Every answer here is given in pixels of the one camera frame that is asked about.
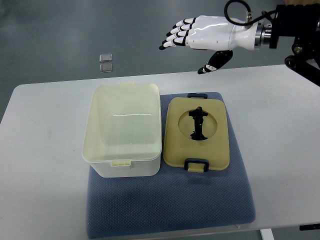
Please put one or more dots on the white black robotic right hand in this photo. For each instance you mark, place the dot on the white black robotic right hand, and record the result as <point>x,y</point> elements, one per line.
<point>218,34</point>

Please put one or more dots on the yellow storage box lid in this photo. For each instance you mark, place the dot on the yellow storage box lid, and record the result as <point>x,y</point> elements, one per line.
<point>196,135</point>

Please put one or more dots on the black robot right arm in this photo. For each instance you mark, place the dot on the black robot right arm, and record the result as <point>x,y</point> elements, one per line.
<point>303,23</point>

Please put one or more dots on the white storage box base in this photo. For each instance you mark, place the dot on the white storage box base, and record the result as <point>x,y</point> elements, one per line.
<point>123,134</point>

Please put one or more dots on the wooden furniture corner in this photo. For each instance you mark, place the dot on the wooden furniture corner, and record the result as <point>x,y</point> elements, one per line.
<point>301,2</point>

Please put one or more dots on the blue grey fabric cushion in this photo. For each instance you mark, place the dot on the blue grey fabric cushion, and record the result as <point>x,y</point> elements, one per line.
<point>173,199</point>

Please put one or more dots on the black bracket at table edge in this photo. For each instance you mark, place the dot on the black bracket at table edge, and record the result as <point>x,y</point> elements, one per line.
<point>309,227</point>

